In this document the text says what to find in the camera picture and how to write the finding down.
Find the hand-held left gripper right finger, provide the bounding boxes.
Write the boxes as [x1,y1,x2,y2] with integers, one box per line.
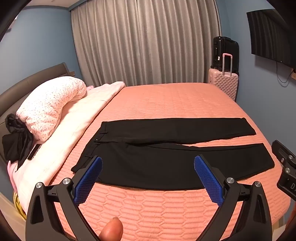
[194,155,273,241]

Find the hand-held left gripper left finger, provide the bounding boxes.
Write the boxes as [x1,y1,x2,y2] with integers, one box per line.
[26,156,103,241]

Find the black pants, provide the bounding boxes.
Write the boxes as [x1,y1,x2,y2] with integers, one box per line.
[70,117,275,191]

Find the person's left hand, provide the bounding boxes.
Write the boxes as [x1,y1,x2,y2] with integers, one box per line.
[98,217,123,241]

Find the light pink blanket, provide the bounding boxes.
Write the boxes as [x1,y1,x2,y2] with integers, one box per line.
[9,81,126,214]

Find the black phone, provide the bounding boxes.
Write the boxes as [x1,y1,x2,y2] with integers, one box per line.
[27,144,42,161]

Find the yellow hoop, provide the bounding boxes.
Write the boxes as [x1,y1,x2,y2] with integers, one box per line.
[13,191,28,219]

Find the pink cloth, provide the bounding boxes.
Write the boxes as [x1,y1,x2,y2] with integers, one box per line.
[7,161,18,187]

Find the black clothes pile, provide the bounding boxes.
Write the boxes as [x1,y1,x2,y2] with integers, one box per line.
[2,113,35,173]

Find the salmon quilted bed cover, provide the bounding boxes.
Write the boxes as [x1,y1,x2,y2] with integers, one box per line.
[45,83,292,241]

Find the pink suitcase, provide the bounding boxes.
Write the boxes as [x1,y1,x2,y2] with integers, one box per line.
[208,53,239,102]

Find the grey padded headboard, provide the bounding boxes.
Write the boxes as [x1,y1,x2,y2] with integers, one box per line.
[0,62,75,167]

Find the black suitcase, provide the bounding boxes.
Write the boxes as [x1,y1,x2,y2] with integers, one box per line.
[213,36,240,72]

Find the grey curtain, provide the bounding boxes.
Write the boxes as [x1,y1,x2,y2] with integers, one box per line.
[70,0,229,87]

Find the black television cable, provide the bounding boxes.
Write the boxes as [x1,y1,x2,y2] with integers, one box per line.
[275,61,294,83]

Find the wall-mounted television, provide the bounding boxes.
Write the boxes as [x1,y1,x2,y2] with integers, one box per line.
[246,9,296,68]

